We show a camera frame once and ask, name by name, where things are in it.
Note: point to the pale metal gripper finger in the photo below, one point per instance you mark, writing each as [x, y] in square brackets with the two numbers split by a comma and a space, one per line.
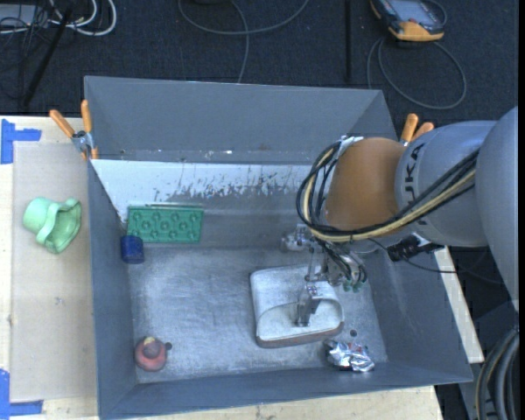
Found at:
[303, 311]
[316, 302]

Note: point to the white pad with brown edge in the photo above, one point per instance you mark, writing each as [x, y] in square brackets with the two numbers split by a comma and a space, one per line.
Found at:
[275, 296]

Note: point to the crumpled silver foil packet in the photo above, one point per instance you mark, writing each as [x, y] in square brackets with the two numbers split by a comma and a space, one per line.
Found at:
[350, 357]

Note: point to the grey metal bin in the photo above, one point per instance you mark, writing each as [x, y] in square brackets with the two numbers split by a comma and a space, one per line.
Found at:
[201, 304]

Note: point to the dark green flat block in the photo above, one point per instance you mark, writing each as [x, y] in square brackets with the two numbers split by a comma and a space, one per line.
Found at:
[165, 225]

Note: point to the red and yellow toy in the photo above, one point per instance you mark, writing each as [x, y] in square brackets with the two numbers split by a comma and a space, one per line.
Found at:
[149, 354]

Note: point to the small blue cylinder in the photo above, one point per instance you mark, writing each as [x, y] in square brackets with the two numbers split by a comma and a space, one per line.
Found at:
[132, 249]

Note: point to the pale cardboard board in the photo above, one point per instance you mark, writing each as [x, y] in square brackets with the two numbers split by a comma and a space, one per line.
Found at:
[48, 322]

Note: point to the light green cup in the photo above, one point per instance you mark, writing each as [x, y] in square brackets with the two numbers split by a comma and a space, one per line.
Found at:
[54, 223]

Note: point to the black cylinder on white bracket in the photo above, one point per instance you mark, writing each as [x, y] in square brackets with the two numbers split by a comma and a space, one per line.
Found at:
[403, 250]

